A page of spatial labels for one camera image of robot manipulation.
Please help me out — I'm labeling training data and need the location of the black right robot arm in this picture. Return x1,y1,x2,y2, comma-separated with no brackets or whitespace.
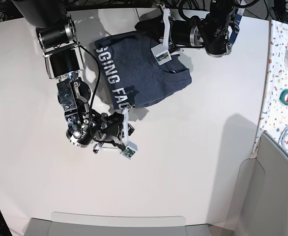
13,0,134,152

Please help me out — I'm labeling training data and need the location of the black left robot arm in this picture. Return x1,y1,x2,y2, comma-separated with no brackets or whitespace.
167,0,243,57

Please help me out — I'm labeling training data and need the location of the green tape roll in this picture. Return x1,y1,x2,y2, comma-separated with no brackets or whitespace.
280,89,288,106

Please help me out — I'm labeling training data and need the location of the grey plastic bin right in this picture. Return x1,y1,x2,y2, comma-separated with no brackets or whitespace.
225,133,288,236

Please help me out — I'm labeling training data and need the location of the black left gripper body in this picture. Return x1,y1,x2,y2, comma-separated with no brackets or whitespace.
171,20,200,47

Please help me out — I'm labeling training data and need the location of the grey plastic bin front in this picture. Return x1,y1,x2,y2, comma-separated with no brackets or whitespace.
24,212,212,236

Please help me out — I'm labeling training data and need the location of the terrazzo patterned side table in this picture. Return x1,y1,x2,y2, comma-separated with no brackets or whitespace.
251,20,288,158

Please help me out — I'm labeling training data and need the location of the grey plastic bin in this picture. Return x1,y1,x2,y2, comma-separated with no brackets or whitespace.
24,212,212,236
225,133,288,236

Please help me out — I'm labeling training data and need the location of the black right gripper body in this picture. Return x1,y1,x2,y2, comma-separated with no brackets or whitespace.
91,112,125,148

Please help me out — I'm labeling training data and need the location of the navy blue t-shirt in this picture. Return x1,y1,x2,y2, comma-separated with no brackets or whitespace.
94,31,192,110

